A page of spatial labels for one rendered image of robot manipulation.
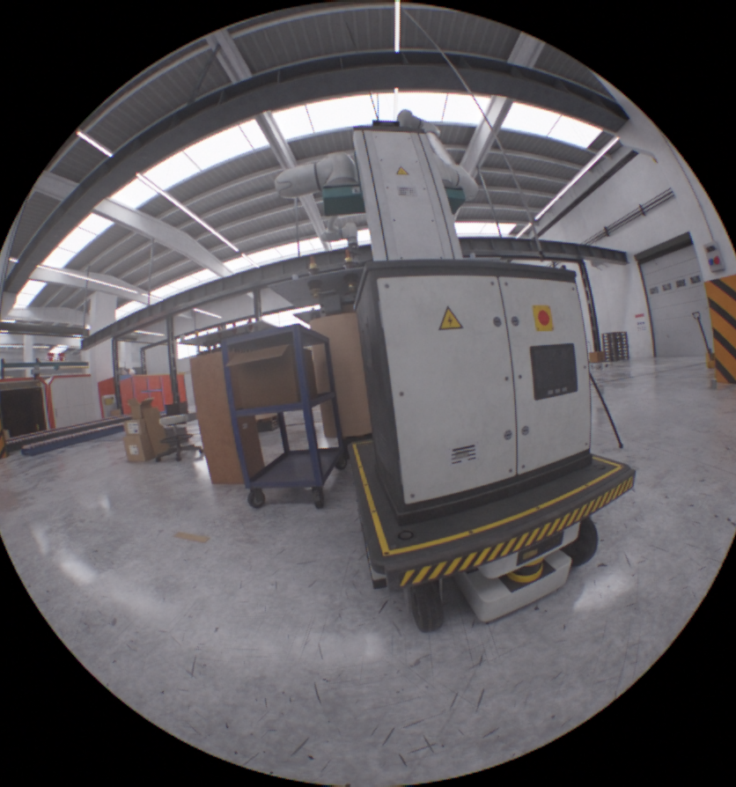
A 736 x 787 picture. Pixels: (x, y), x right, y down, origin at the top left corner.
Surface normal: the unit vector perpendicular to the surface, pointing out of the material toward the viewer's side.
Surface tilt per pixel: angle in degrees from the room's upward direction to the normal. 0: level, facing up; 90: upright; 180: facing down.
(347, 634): 0
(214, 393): 90
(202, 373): 90
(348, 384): 90
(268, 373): 90
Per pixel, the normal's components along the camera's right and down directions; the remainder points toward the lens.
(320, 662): -0.13, -0.99
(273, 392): -0.06, 0.07
